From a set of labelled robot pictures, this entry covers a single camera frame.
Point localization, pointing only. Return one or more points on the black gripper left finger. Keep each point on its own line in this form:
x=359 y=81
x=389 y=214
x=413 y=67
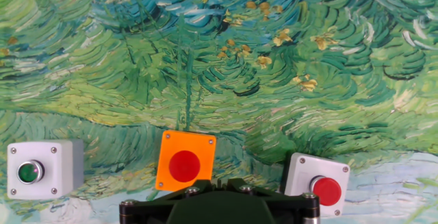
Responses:
x=147 y=207

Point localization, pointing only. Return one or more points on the orange box red mushroom button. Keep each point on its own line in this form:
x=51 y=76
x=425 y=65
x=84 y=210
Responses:
x=184 y=148

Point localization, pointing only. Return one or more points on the grey box green push button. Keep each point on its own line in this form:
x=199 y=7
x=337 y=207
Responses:
x=51 y=179

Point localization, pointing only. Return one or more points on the white black box red button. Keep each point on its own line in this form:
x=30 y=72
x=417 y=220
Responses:
x=318 y=171

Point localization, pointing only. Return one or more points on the green blue painting print cloth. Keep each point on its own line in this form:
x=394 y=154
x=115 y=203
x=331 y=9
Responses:
x=219 y=63

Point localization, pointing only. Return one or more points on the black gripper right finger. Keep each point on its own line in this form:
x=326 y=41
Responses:
x=294 y=207

